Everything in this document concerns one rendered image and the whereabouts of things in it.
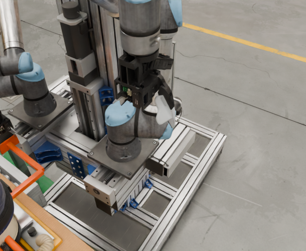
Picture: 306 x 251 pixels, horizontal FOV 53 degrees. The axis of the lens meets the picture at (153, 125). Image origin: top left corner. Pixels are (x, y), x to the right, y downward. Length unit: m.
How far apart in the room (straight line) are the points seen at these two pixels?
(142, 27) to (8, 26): 0.83
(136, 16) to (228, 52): 3.40
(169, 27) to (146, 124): 0.35
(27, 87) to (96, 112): 0.32
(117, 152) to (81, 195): 1.00
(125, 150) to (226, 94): 2.16
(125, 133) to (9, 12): 0.64
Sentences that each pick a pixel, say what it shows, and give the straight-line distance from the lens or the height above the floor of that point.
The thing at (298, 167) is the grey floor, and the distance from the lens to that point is 2.81.
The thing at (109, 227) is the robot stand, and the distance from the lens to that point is 2.06.
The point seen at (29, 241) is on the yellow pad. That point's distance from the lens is 1.25.
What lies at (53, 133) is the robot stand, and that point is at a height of 0.95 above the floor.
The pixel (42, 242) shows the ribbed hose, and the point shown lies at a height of 1.02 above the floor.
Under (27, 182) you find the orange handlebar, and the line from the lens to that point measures 1.24.
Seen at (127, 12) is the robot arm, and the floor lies 1.81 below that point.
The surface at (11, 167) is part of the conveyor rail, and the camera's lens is 1.99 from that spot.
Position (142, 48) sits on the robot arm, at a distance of 0.58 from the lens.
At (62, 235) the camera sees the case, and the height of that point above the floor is 0.94.
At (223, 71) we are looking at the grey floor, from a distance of 3.58.
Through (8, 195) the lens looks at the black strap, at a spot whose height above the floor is 1.21.
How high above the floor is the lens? 2.05
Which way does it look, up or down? 46 degrees down
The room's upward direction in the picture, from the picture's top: straight up
